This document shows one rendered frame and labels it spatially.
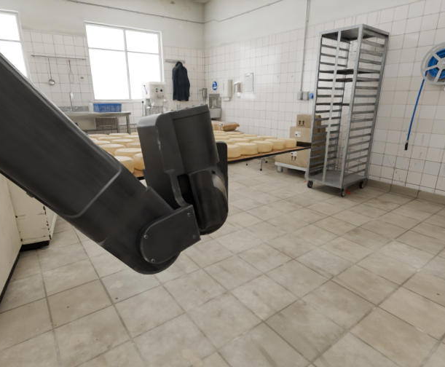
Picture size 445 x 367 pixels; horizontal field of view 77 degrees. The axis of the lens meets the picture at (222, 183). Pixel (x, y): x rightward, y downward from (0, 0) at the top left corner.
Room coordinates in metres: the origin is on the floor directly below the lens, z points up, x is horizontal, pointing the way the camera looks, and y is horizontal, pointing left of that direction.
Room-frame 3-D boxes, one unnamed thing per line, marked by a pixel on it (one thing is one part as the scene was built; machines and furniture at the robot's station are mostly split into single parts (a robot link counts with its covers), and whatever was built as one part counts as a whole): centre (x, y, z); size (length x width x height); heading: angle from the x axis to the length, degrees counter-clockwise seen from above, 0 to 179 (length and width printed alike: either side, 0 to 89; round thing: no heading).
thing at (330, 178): (3.49, -1.47, 0.93); 0.64 x 0.51 x 1.78; 129
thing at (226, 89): (6.22, 0.24, 0.93); 0.99 x 0.38 x 1.09; 36
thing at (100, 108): (5.06, 1.98, 0.95); 0.40 x 0.30 x 0.14; 129
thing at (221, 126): (5.29, 0.06, 0.62); 0.72 x 0.42 x 0.17; 43
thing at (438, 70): (3.05, -2.23, 1.10); 0.41 x 0.17 x 1.10; 36
